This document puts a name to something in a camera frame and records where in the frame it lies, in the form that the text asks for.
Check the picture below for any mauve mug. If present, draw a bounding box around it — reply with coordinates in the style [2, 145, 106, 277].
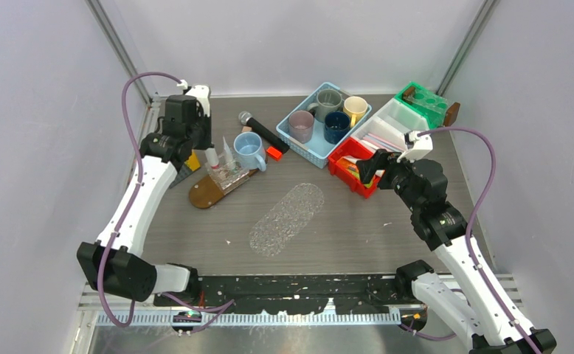
[288, 110, 315, 144]

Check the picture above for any orange cap toothpaste tube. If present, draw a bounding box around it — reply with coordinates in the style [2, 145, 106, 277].
[342, 156, 384, 177]

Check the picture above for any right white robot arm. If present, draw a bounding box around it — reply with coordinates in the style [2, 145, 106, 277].
[356, 150, 557, 353]

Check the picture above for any light blue mug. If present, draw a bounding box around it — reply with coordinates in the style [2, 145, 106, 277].
[233, 131, 267, 172]

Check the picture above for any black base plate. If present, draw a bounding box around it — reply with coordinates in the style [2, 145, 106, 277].
[153, 274, 423, 315]

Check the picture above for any clear textured oval tray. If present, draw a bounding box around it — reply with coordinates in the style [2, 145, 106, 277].
[249, 183, 325, 257]

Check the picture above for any grey building baseplate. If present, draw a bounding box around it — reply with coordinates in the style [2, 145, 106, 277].
[169, 164, 195, 189]

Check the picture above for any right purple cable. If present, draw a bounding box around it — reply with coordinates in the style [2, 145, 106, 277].
[399, 127, 542, 354]

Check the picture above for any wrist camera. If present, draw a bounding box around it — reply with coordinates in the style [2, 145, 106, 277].
[396, 131, 433, 162]
[176, 80, 211, 117]

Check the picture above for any yellow building brick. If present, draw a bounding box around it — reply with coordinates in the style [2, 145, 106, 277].
[184, 151, 201, 172]

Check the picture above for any red plastic bin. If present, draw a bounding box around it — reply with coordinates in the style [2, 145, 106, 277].
[328, 138, 380, 198]

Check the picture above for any black microphone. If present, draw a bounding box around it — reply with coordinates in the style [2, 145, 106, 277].
[238, 111, 290, 153]

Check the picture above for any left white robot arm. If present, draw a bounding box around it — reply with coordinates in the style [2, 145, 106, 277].
[77, 89, 212, 305]

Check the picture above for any clear acrylic toothbrush holder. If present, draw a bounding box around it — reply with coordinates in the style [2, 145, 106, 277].
[206, 162, 250, 194]

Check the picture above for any yellow mug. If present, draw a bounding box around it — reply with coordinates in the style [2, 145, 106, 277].
[342, 96, 369, 128]

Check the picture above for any teal cap toothpaste tube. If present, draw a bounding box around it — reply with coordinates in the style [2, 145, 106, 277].
[223, 137, 237, 171]

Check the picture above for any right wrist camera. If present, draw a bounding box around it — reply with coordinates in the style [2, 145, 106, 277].
[396, 131, 433, 162]

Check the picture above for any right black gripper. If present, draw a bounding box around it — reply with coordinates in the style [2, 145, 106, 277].
[356, 148, 423, 212]

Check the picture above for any green plastic bin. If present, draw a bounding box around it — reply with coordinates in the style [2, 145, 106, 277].
[395, 82, 450, 131]

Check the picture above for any light blue plastic basket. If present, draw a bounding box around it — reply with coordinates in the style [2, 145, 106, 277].
[276, 82, 372, 169]

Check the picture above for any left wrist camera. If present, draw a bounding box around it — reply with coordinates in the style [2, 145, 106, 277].
[176, 80, 211, 117]

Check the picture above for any pink cap toothpaste tube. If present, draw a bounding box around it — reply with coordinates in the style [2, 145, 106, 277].
[204, 147, 220, 170]

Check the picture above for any grey mug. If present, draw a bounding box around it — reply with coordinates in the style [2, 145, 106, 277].
[306, 88, 343, 123]

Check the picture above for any pink toothbrush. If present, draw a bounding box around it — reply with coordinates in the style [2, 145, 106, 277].
[366, 133, 406, 151]

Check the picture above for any brown wooden oval tray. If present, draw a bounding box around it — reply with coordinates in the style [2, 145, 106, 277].
[188, 170, 258, 209]

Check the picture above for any red orange block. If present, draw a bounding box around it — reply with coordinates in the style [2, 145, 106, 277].
[266, 146, 283, 162]

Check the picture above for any dark blue mug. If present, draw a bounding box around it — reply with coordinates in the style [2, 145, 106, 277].
[324, 111, 350, 145]

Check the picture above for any white plastic bin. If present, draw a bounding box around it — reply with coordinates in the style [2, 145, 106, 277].
[350, 98, 411, 152]

